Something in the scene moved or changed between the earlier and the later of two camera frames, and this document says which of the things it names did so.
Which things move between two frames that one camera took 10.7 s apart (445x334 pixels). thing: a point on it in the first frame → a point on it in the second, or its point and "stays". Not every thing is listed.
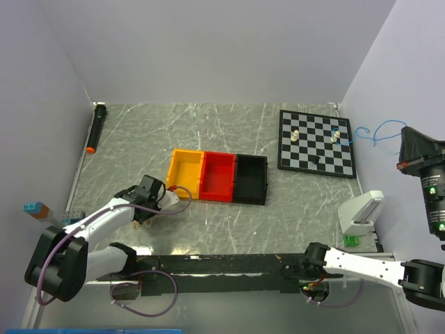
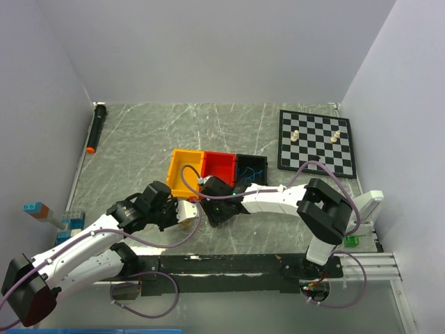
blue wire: [384, 138] → [259, 172]
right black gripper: [415, 149] → [214, 218]
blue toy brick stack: [72, 216] stays
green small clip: [351, 241] stays
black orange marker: [99, 113] stays
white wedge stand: [357, 214] stays
